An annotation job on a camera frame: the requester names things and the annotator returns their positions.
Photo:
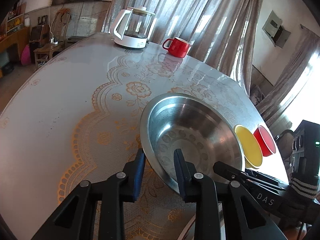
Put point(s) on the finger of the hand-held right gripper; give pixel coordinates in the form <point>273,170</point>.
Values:
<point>265,180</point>
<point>226,170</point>

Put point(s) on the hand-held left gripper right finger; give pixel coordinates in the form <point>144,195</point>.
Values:
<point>178,170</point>

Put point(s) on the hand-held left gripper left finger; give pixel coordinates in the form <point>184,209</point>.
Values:
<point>138,177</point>

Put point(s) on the yellow plastic bowl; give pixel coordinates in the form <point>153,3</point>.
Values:
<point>248,142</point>

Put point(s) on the red plastic bowl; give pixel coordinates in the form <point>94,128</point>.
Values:
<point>266,140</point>

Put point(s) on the stainless steel bowl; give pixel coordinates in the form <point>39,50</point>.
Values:
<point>195,125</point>

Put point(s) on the large floral rimmed plate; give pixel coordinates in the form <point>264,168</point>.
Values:
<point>191,227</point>

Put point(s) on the person's right forearm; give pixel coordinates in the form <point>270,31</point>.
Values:
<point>303,188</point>

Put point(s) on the dark round-backed chair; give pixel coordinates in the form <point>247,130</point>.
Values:
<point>283,140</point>

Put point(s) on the bright window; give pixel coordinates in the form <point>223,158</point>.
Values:
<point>307,100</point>

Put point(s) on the grey bundle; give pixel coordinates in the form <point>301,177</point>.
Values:
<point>257,95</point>

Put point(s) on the narrow sheer beige curtain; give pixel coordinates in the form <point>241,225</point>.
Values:
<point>295,67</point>

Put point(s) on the red mug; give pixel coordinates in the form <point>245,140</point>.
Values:
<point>178,47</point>

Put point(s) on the white glass electric kettle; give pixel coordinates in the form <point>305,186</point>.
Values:
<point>135,27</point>

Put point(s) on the wide sheer beige curtain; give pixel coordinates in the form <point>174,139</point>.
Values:
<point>200,17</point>

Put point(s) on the wooden chair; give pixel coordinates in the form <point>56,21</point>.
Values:
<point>47,48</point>

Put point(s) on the white power strip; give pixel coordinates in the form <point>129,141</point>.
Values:
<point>54,40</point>

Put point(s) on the pink bag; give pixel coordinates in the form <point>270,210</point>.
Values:
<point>25,56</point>

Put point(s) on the small black appliance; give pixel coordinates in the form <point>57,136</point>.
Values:
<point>37,37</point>

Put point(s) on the wooden cabinet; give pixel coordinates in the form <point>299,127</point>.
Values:
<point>15,40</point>

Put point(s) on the wooden shelf with ornaments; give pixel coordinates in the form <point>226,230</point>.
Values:
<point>15,22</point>

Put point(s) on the grey wall electrical box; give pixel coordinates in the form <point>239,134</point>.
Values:
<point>273,25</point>

